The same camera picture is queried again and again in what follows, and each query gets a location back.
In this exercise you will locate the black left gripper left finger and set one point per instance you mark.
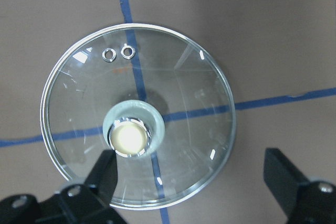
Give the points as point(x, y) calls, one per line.
point(88, 201)

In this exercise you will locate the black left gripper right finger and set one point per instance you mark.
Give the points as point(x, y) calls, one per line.
point(302, 200)

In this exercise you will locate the glass pot lid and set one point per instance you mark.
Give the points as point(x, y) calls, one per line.
point(159, 81)

